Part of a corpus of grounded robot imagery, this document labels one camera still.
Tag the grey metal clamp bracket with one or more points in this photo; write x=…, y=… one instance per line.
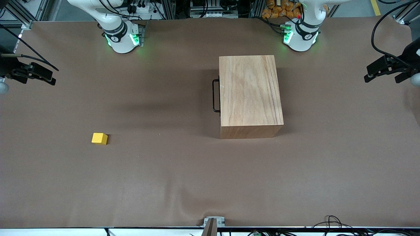
x=220, y=221

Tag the brownish camera post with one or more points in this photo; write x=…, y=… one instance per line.
x=210, y=229

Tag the brown table cover sheet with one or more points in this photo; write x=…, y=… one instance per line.
x=131, y=180

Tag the white power strip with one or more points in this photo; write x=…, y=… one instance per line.
x=139, y=9

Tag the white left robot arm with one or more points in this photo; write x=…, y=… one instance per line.
x=300, y=44

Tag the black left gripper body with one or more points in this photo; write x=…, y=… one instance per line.
x=405, y=63

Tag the white vented device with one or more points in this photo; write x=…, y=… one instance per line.
x=213, y=15

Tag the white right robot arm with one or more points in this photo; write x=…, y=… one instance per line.
x=123, y=46

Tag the aluminium frame profile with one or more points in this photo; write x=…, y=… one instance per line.
x=28, y=23
x=403, y=14

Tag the aluminium rack upright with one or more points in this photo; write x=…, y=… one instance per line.
x=170, y=9
x=257, y=8

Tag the orange packaged items pile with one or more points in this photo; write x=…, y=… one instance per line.
x=279, y=11

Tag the light wooden drawer cabinet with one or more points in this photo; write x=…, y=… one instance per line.
x=251, y=95

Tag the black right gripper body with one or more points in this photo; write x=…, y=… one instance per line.
x=10, y=68

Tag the yellow cube block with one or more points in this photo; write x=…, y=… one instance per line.
x=99, y=138

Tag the metal base mounting bracket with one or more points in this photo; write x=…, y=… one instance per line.
x=143, y=32

